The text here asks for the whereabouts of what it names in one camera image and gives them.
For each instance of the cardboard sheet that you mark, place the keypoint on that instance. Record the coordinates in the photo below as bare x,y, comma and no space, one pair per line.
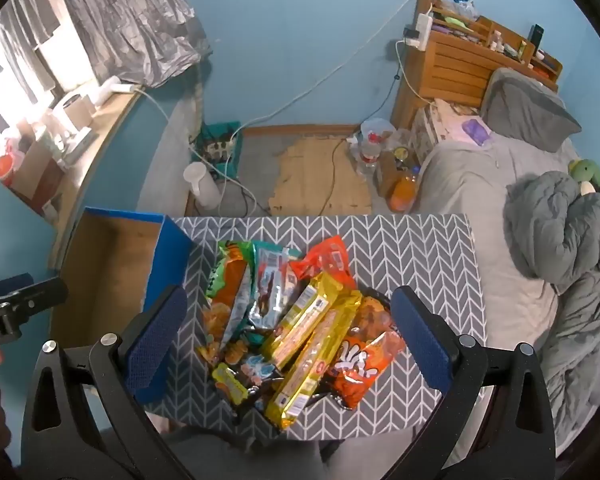
305,175

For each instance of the orange bowl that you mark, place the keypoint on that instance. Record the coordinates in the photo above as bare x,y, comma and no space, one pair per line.
2,167

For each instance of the grey clothes heap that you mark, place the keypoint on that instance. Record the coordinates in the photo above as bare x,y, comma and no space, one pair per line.
565,240

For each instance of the teal basket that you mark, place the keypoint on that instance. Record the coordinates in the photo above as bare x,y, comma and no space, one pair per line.
225,132

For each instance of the wooden headboard shelf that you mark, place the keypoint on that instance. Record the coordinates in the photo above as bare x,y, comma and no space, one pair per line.
455,65

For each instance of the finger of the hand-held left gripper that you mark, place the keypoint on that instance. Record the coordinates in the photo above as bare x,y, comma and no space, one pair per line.
45,294
5,286

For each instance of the orange snack bag white print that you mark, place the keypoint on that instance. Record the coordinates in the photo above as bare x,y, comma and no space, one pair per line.
365,365

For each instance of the silver grey curtain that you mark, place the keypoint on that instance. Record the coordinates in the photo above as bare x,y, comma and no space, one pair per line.
125,15

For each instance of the blue-edged cardboard box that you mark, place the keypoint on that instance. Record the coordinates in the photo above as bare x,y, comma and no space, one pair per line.
105,250

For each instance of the black packet with cartoon figures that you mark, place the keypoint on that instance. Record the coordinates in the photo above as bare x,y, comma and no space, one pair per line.
260,367

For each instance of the orange drink bottle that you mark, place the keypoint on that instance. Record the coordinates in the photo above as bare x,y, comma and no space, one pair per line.
402,192

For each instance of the white carton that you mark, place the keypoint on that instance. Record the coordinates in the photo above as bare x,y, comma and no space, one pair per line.
80,144

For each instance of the black phone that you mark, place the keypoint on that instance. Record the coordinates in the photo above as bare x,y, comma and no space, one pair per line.
536,37

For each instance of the hanging clothes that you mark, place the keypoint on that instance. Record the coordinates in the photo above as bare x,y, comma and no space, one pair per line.
30,15

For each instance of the teal and silver snack bag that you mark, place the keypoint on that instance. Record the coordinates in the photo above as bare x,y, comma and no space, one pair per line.
272,285

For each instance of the wooden window sill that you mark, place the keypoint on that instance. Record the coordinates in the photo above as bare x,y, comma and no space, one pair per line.
105,125

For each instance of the clear plastic bottles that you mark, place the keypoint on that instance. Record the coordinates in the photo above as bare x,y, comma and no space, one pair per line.
372,145

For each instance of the orange-red snack bag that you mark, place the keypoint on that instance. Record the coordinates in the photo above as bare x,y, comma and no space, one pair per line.
325,260

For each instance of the green plush toy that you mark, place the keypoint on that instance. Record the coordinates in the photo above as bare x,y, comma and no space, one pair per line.
587,170

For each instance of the white headboard power strip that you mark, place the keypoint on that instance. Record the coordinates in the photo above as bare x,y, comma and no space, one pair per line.
420,30

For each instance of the green snack bag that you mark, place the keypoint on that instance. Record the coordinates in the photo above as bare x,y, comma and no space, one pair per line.
232,260

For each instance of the bed with grey sheet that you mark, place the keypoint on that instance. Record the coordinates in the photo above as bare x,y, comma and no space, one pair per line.
470,200

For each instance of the black packet with yellow label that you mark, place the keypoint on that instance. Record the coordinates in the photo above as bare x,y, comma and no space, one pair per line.
227,382

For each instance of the grey pillow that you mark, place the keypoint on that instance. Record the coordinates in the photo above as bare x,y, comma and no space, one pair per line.
530,105

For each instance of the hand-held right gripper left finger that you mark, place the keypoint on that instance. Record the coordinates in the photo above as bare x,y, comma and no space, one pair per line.
157,340

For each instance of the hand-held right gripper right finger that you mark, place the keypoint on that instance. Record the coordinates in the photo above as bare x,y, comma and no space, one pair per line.
422,340

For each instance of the yellow biscuit packet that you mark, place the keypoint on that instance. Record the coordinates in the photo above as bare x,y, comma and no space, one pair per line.
315,365
300,320

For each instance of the open cardboard box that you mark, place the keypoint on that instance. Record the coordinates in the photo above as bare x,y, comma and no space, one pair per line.
35,160

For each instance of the purple packet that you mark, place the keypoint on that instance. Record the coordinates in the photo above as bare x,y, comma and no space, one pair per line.
475,132

